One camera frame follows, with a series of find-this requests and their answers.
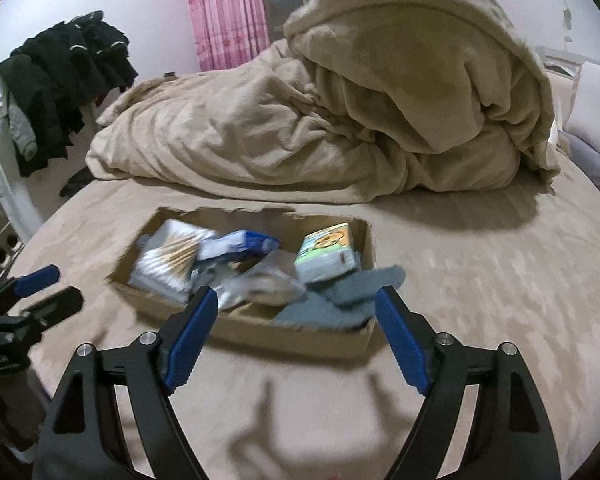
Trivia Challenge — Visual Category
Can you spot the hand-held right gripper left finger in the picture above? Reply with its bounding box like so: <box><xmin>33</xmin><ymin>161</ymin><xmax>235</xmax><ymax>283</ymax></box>
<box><xmin>32</xmin><ymin>286</ymin><xmax>220</xmax><ymax>480</ymax></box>

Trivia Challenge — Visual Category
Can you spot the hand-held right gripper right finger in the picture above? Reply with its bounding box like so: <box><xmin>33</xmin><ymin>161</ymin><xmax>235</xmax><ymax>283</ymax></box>
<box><xmin>374</xmin><ymin>285</ymin><xmax>563</xmax><ymax>480</ymax></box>

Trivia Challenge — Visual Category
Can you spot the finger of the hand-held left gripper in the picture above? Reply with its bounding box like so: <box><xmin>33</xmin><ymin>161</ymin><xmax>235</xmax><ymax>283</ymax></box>
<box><xmin>2</xmin><ymin>264</ymin><xmax>61</xmax><ymax>301</ymax></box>
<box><xmin>10</xmin><ymin>286</ymin><xmax>84</xmax><ymax>330</ymax></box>

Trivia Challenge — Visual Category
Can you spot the bag of cotton swabs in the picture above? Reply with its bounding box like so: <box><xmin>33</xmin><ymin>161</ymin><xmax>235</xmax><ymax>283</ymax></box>
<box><xmin>130</xmin><ymin>219</ymin><xmax>218</xmax><ymax>306</ymax></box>

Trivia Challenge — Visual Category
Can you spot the cardboard box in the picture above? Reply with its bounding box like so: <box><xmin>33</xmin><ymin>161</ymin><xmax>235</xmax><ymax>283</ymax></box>
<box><xmin>109</xmin><ymin>206</ymin><xmax>377</xmax><ymax>361</ymax></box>

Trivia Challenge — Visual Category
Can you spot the clear plastic snack bag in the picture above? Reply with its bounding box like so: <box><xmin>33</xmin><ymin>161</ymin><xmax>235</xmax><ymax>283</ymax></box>
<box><xmin>215</xmin><ymin>252</ymin><xmax>308</xmax><ymax>311</ymax></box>

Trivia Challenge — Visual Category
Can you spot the blue tissue pack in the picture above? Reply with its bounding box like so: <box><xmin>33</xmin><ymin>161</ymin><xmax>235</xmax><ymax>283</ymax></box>
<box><xmin>195</xmin><ymin>230</ymin><xmax>281</xmax><ymax>267</ymax></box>

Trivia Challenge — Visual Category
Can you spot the green skull print packet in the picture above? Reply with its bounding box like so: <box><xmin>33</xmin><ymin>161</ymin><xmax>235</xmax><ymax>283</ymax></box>
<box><xmin>294</xmin><ymin>222</ymin><xmax>358</xmax><ymax>283</ymax></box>

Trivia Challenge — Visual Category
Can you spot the beige bed blanket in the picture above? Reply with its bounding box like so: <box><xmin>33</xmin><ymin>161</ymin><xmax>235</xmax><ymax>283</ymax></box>
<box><xmin>5</xmin><ymin>160</ymin><xmax>600</xmax><ymax>480</ymax></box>

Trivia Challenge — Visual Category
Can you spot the dark cloth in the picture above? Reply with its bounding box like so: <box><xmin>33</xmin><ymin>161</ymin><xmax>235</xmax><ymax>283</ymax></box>
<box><xmin>59</xmin><ymin>167</ymin><xmax>96</xmax><ymax>198</ymax></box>

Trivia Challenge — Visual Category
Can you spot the grey quilted garment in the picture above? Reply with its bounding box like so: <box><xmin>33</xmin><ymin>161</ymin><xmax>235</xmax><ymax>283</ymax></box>
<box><xmin>7</xmin><ymin>102</ymin><xmax>38</xmax><ymax>161</ymax></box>

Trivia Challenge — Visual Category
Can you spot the black clothes pile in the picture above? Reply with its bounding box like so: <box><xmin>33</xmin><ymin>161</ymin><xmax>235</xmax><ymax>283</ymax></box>
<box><xmin>0</xmin><ymin>10</ymin><xmax>138</xmax><ymax>178</ymax></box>

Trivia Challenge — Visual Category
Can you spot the beige duvet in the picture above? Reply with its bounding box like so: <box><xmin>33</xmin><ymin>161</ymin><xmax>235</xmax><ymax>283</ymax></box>
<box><xmin>85</xmin><ymin>0</ymin><xmax>561</xmax><ymax>206</ymax></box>

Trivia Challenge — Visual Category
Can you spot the grey pillow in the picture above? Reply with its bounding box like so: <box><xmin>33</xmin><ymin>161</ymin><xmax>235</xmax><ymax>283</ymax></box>
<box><xmin>560</xmin><ymin>132</ymin><xmax>600</xmax><ymax>211</ymax></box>

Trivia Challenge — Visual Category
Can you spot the white embroidered pillow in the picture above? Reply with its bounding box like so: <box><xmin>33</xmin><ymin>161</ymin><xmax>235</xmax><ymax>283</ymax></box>
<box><xmin>562</xmin><ymin>61</ymin><xmax>600</xmax><ymax>151</ymax></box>

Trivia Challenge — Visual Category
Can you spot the pink curtain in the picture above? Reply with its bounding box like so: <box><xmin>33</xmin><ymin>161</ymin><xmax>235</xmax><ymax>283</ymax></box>
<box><xmin>182</xmin><ymin>0</ymin><xmax>271</xmax><ymax>73</ymax></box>

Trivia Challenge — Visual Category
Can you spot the white bed headboard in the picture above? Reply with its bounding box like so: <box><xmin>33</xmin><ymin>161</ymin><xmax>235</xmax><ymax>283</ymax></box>
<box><xmin>532</xmin><ymin>46</ymin><xmax>600</xmax><ymax>81</ymax></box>

